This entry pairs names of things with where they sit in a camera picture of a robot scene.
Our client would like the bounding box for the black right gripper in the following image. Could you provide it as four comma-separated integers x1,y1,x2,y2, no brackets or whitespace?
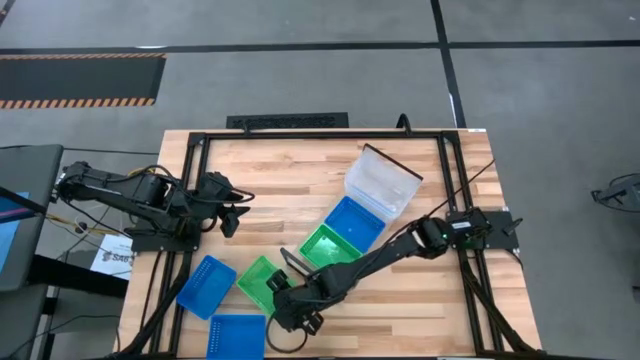
267,269,334,336

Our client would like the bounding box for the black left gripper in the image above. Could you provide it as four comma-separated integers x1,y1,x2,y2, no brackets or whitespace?
197,171,251,239

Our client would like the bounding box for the green plastic slotted basket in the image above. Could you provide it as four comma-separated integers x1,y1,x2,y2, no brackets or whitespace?
298,222,363,272
235,255,297,317

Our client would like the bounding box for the blue plastic slotted basket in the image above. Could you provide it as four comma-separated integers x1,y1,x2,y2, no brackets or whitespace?
175,254,238,321
323,195,387,254
205,313,268,360

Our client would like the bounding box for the clear plastic bin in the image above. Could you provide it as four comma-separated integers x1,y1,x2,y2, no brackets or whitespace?
343,144,424,224
344,147,424,225

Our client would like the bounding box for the black floor vent grille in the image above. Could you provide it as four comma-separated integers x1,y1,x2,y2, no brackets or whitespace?
225,112,350,130

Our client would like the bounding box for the white printed paper sheet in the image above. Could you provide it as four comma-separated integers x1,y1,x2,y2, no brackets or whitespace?
89,233,135,281

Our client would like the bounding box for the black desk base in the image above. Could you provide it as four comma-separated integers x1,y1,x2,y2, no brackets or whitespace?
27,253,130,300

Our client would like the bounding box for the grey desk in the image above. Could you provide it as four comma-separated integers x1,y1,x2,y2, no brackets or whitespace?
0,144,65,294

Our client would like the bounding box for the black hazard-striped floor mat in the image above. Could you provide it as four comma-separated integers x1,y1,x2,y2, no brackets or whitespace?
0,52,167,110

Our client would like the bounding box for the blue sheet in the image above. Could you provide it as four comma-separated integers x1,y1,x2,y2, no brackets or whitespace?
0,192,31,274

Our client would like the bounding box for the black stand base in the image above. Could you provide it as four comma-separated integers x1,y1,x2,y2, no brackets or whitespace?
590,173,640,214

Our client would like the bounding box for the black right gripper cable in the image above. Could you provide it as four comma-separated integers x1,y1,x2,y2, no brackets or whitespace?
264,314,309,355

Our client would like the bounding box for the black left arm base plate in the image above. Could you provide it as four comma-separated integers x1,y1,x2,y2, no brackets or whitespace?
130,233,201,253

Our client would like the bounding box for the black aluminium table frame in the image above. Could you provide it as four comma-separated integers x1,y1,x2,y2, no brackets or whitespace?
114,128,544,360

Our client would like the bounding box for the black right arm base cable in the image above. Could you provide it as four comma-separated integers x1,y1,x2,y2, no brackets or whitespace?
424,158,497,221

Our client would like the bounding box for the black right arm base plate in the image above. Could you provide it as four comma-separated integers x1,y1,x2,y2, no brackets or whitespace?
446,209,521,251

